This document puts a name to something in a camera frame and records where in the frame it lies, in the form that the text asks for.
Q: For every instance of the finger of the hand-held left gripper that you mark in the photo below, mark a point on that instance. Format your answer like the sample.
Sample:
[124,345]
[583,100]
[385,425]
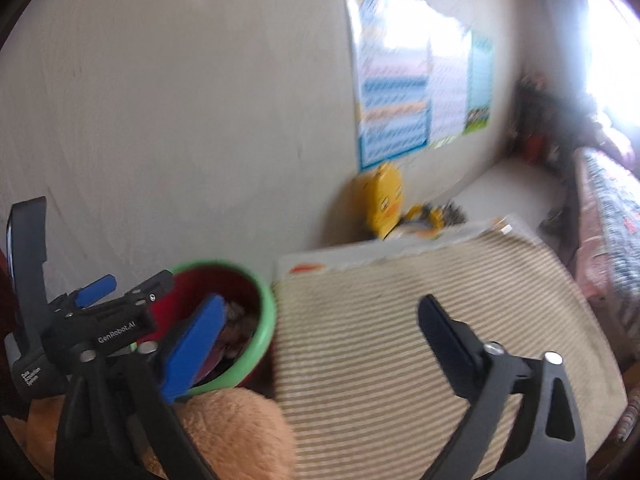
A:
[152,285]
[95,289]

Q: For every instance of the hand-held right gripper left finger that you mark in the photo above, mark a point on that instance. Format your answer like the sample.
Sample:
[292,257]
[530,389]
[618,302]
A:
[192,345]

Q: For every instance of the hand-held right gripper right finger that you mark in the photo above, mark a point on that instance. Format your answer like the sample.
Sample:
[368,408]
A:
[442,340]

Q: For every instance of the green-rimmed red bin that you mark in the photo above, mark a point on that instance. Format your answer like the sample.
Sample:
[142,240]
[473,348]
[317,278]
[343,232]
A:
[260,310]

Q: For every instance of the beige striped table mat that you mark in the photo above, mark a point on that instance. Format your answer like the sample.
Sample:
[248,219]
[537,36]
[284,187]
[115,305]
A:
[375,310]

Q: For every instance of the tan plush toy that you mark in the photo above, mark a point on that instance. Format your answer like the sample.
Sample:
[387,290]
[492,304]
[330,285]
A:
[240,435]

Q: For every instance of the yellow toy vehicle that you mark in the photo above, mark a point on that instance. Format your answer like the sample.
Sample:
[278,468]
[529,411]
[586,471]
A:
[420,222]

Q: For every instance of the white table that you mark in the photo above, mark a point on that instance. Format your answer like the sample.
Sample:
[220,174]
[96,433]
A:
[350,255]

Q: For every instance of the dark toy figures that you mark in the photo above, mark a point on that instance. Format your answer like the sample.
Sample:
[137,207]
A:
[454,211]

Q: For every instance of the yellow duck toy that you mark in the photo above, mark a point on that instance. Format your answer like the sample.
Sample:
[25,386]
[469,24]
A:
[384,200]

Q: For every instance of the pair of shoes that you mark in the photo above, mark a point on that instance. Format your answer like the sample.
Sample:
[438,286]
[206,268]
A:
[554,220]

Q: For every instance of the plaid bedsheet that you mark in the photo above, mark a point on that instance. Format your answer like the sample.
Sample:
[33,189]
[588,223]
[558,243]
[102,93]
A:
[610,240]

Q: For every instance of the dark side table shelf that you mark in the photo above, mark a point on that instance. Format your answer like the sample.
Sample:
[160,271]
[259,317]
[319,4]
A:
[542,120]

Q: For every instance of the purple pillow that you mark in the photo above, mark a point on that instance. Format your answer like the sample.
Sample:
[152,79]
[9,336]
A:
[615,140]

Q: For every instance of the bright window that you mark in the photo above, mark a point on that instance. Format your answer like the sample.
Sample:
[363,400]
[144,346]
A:
[610,50]

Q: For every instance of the white chart wall poster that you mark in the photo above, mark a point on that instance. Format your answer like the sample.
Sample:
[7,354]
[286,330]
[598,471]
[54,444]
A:
[450,80]

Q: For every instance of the blue alphabet wall poster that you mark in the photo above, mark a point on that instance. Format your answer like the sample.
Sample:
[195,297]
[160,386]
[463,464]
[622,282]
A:
[390,85]

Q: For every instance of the green chart wall poster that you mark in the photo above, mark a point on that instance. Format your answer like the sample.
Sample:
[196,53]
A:
[479,80]

